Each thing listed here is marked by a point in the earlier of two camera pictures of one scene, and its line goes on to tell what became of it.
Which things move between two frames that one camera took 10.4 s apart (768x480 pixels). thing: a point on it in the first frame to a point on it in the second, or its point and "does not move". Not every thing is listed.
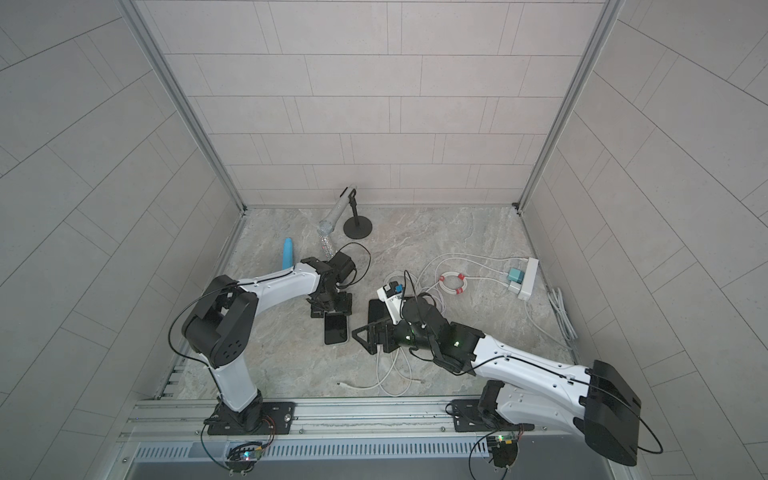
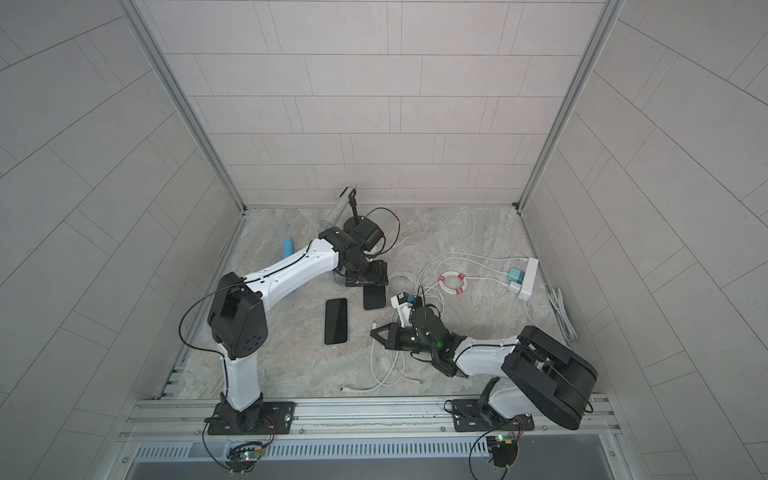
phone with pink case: [335, 328] to [374, 297]
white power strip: [528, 279] does not move
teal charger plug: [516, 275] does not move
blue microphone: [287, 253] does not move
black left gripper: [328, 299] to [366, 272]
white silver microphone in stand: [326, 225] does not move
